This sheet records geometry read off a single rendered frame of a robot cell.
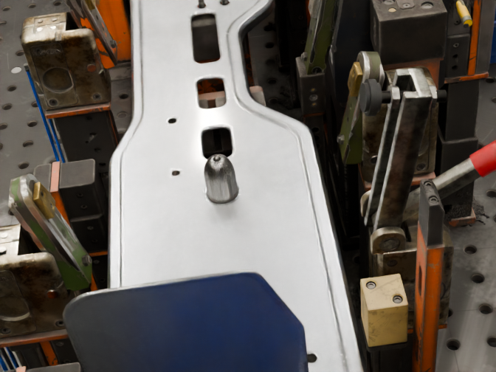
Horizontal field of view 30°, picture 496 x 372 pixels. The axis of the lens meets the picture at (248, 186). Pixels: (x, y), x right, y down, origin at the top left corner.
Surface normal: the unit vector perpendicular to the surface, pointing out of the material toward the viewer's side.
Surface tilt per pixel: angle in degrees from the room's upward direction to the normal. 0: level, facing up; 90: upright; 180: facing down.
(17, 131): 0
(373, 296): 0
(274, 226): 0
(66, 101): 90
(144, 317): 90
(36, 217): 90
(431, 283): 90
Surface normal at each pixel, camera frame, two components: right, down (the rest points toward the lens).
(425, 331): 0.10, 0.70
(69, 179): -0.10, -0.70
